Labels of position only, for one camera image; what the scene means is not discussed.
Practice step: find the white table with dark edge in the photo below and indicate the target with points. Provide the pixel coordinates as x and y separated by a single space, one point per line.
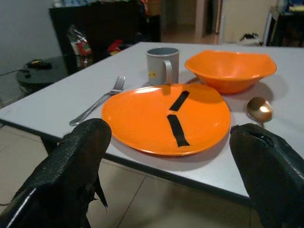
71 95

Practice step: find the orange plastic bowl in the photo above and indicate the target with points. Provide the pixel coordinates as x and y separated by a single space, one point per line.
228 70

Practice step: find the orange plate with black tape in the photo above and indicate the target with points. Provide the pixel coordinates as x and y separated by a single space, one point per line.
147 121

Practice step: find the red object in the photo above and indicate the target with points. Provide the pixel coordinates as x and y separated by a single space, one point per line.
114 46

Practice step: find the black cabinet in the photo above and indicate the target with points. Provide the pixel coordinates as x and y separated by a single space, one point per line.
99 26

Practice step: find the clear bag with red packaging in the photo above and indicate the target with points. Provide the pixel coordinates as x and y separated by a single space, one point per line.
78 42

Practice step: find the black and yellow device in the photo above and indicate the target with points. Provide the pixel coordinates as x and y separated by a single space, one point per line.
38 64

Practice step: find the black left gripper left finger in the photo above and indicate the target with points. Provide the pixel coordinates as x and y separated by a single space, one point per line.
69 166

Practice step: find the black and white shoes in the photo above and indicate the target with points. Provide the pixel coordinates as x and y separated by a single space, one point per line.
250 38

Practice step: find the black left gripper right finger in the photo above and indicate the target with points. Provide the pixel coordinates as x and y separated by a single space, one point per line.
270 171

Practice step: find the dark shelf unit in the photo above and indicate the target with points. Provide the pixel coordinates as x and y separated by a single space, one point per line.
285 26

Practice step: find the silver metal fork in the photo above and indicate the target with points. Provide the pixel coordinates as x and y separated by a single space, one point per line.
99 102

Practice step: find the gold metal spoon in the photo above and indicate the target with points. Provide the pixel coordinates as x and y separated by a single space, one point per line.
259 109

